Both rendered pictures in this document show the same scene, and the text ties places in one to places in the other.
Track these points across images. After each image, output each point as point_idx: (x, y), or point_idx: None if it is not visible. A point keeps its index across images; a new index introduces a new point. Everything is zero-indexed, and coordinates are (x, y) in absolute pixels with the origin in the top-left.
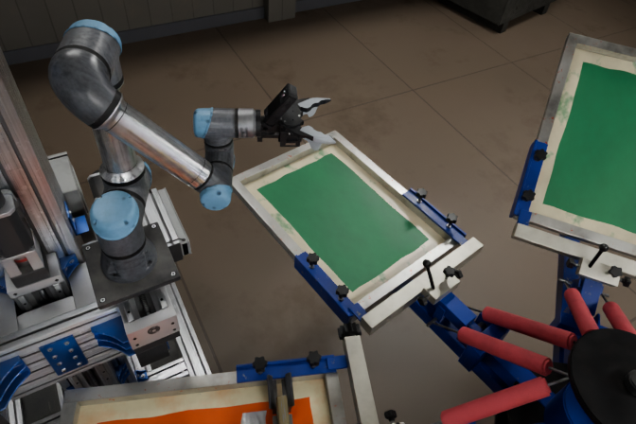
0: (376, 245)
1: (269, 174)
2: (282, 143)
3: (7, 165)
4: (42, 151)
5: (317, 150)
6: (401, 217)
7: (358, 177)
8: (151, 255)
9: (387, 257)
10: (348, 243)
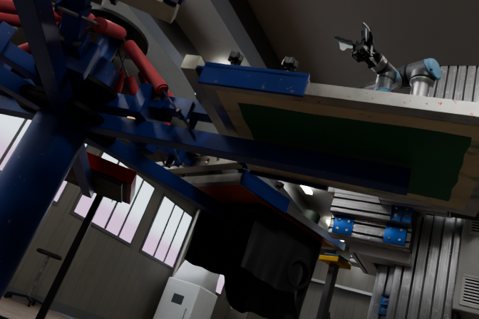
0: (282, 140)
1: (469, 191)
2: (358, 59)
3: None
4: None
5: (340, 48)
6: (286, 110)
7: (389, 124)
8: None
9: (262, 137)
10: None
